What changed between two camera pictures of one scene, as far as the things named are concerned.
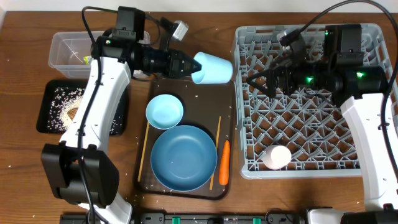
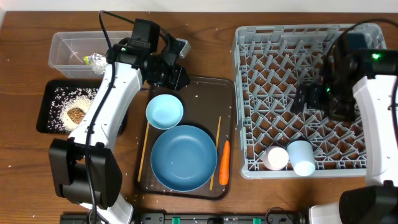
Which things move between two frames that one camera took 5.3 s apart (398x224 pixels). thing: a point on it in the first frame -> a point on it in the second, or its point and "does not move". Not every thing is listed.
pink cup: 277,157 does not move
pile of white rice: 64,99 does not move
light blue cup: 214,70 -> 301,155
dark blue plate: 183,158 does not move
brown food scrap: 71,113 does not move
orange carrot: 224,174 does not move
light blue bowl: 164,111 does not move
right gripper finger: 271,76 -> 302,98
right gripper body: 311,75 -> 334,99
